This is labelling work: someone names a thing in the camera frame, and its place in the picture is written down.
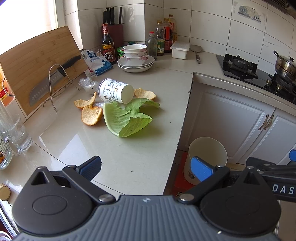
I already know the clear glass mug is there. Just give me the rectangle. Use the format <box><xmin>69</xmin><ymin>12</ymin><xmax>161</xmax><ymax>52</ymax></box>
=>
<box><xmin>1</xmin><ymin>114</ymin><xmax>32</xmax><ymax>156</ymax></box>

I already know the glass jar orange label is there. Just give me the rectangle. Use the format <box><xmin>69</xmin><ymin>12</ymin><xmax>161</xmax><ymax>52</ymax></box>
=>
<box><xmin>0</xmin><ymin>134</ymin><xmax>13</xmax><ymax>170</ymax></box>

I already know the dark red knife block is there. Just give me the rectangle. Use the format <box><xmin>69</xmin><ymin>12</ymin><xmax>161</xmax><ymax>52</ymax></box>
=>
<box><xmin>102</xmin><ymin>7</ymin><xmax>123</xmax><ymax>51</ymax></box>

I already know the middle white floral bowl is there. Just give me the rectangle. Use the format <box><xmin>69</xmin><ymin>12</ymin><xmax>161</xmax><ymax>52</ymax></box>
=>
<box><xmin>124</xmin><ymin>51</ymin><xmax>147</xmax><ymax>58</ymax></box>

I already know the white plastic seasoning box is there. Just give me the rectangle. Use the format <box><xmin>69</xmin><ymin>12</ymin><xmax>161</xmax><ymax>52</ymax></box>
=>
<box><xmin>170</xmin><ymin>41</ymin><xmax>190</xmax><ymax>60</ymax></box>

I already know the green label oil bottle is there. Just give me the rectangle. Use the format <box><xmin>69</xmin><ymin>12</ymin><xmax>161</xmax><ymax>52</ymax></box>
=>
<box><xmin>156</xmin><ymin>20</ymin><xmax>165</xmax><ymax>56</ymax></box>

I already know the gold bottle cap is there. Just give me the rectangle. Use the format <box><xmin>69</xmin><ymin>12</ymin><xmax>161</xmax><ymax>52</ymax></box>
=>
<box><xmin>0</xmin><ymin>184</ymin><xmax>11</xmax><ymax>200</ymax></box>

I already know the dark vinegar bottle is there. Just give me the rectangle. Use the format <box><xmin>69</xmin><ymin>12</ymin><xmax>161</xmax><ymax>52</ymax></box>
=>
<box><xmin>102</xmin><ymin>23</ymin><xmax>116</xmax><ymax>64</ymax></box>

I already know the white paper cup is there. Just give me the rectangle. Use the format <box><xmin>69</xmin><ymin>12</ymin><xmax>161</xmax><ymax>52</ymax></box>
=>
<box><xmin>98</xmin><ymin>78</ymin><xmax>134</xmax><ymax>104</ymax></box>

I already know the clear glass bottle red cap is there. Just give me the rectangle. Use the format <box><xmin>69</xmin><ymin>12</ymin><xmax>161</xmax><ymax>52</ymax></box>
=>
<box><xmin>146</xmin><ymin>31</ymin><xmax>158</xmax><ymax>60</ymax></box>

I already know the white floral bowl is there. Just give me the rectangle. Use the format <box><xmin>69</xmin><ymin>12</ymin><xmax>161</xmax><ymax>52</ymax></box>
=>
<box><xmin>123</xmin><ymin>44</ymin><xmax>147</xmax><ymax>53</ymax></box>
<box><xmin>124</xmin><ymin>51</ymin><xmax>147</xmax><ymax>58</ymax></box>
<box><xmin>124</xmin><ymin>56</ymin><xmax>147</xmax><ymax>66</ymax></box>

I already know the red floor mat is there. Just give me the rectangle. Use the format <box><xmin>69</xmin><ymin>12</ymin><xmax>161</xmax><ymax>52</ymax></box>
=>
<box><xmin>171</xmin><ymin>153</ymin><xmax>194</xmax><ymax>197</ymax></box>

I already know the green lidded sauce jar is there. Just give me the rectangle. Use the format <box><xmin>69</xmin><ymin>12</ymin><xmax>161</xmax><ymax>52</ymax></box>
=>
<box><xmin>117</xmin><ymin>47</ymin><xmax>125</xmax><ymax>59</ymax></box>

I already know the bottom white plate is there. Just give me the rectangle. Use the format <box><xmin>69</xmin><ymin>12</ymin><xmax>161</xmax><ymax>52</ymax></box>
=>
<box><xmin>120</xmin><ymin>68</ymin><xmax>151</xmax><ymax>73</ymax></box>

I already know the black handled kitchen knife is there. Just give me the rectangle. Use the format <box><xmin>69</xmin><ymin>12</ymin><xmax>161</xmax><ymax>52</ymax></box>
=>
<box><xmin>29</xmin><ymin>55</ymin><xmax>81</xmax><ymax>106</ymax></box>

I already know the white cabinet door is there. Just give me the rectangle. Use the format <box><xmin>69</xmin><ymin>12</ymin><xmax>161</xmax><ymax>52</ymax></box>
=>
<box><xmin>178</xmin><ymin>82</ymin><xmax>275</xmax><ymax>163</ymax></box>

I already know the metal spatula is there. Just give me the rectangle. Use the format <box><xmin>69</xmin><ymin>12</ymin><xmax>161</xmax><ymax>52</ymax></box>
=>
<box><xmin>190</xmin><ymin>45</ymin><xmax>202</xmax><ymax>64</ymax></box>

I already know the bamboo cutting board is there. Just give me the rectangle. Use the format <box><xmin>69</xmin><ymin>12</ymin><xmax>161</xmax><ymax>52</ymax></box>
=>
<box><xmin>1</xmin><ymin>26</ymin><xmax>80</xmax><ymax>116</ymax></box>

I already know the white plate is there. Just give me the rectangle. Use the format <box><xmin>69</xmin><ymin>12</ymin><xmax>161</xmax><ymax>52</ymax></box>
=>
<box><xmin>117</xmin><ymin>55</ymin><xmax>155</xmax><ymax>67</ymax></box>
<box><xmin>120</xmin><ymin>68</ymin><xmax>151</xmax><ymax>73</ymax></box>
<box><xmin>118</xmin><ymin>63</ymin><xmax>154</xmax><ymax>71</ymax></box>

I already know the top white floral bowl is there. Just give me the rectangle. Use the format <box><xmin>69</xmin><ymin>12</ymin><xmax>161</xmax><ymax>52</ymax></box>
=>
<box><xmin>123</xmin><ymin>44</ymin><xmax>147</xmax><ymax>53</ymax></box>

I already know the white trash bin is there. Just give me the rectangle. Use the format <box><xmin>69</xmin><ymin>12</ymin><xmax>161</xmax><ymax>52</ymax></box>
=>
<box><xmin>184</xmin><ymin>137</ymin><xmax>228</xmax><ymax>185</ymax></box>

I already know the blue white salt bag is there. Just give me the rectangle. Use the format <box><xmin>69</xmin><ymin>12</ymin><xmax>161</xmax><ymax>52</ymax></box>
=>
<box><xmin>81</xmin><ymin>50</ymin><xmax>113</xmax><ymax>78</ymax></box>

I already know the black gas stove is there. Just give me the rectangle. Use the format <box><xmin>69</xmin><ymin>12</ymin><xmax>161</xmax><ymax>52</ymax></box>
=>
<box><xmin>216</xmin><ymin>54</ymin><xmax>295</xmax><ymax>104</ymax></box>

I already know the red label sauce bottle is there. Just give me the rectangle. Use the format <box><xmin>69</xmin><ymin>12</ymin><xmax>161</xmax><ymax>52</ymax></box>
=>
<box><xmin>164</xmin><ymin>18</ymin><xmax>173</xmax><ymax>53</ymax></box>

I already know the top white plate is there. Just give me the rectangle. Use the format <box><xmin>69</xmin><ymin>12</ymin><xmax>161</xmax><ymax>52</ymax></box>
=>
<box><xmin>117</xmin><ymin>55</ymin><xmax>155</xmax><ymax>67</ymax></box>

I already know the large orange peel piece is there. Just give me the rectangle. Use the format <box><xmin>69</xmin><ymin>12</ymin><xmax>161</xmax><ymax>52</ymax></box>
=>
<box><xmin>81</xmin><ymin>105</ymin><xmax>103</xmax><ymax>126</ymax></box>

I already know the bronze cabinet handle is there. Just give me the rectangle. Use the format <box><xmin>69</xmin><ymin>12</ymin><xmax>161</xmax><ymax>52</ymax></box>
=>
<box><xmin>258</xmin><ymin>114</ymin><xmax>274</xmax><ymax>131</ymax></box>

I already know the crumpled clear plastic bag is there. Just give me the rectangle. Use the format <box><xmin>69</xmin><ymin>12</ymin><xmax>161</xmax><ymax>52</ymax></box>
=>
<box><xmin>78</xmin><ymin>77</ymin><xmax>99</xmax><ymax>92</ymax></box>

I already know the steel pot with lid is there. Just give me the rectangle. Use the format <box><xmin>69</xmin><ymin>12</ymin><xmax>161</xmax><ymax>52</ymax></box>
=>
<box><xmin>273</xmin><ymin>50</ymin><xmax>296</xmax><ymax>82</ymax></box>

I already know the middle white plate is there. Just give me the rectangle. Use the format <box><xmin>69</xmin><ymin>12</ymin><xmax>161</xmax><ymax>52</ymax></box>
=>
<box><xmin>118</xmin><ymin>63</ymin><xmax>154</xmax><ymax>71</ymax></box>

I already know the metal wire board rack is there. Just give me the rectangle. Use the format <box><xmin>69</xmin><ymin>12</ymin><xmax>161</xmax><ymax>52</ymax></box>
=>
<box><xmin>42</xmin><ymin>64</ymin><xmax>81</xmax><ymax>112</ymax></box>

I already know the yellow cap oil bottle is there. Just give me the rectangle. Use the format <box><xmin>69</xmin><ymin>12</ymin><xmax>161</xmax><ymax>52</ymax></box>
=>
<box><xmin>169</xmin><ymin>14</ymin><xmax>178</xmax><ymax>42</ymax></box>

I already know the orange carton box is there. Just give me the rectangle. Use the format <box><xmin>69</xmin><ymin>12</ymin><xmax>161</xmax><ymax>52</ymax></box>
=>
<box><xmin>0</xmin><ymin>67</ymin><xmax>15</xmax><ymax>107</ymax></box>

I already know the bottom white floral bowl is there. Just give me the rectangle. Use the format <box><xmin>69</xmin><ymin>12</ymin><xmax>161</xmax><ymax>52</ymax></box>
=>
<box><xmin>124</xmin><ymin>56</ymin><xmax>147</xmax><ymax>66</ymax></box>

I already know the smooth green cabbage leaf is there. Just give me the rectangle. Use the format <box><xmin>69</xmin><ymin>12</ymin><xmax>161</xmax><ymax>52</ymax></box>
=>
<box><xmin>103</xmin><ymin>98</ymin><xmax>160</xmax><ymax>138</ymax></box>

